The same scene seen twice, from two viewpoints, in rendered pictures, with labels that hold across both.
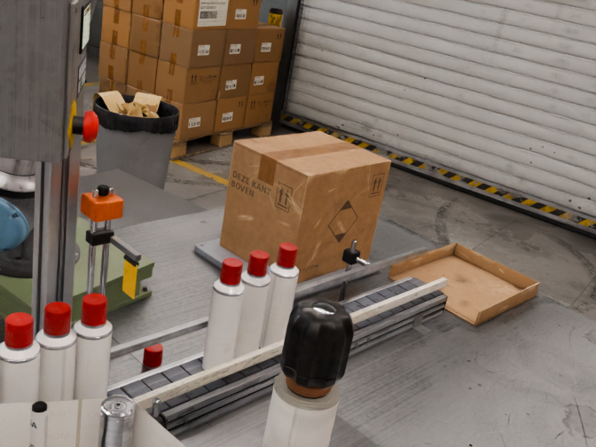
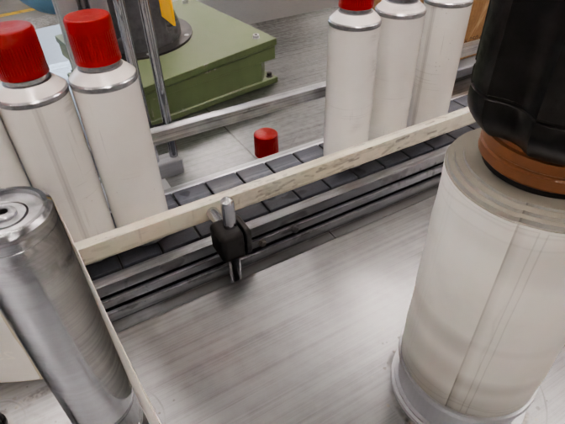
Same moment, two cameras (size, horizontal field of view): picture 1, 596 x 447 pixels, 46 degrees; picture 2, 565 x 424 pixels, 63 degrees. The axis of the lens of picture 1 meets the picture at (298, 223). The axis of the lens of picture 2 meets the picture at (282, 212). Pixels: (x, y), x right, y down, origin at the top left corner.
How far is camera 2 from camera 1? 66 cm
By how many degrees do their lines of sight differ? 24
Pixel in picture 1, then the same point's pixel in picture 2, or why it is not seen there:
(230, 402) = (363, 204)
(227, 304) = (351, 47)
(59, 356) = (31, 123)
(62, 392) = (66, 187)
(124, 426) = (16, 270)
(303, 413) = (542, 242)
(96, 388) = (131, 182)
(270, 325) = (425, 92)
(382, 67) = not seen: outside the picture
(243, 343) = (382, 119)
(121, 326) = not seen: hidden behind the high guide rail
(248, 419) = (389, 231)
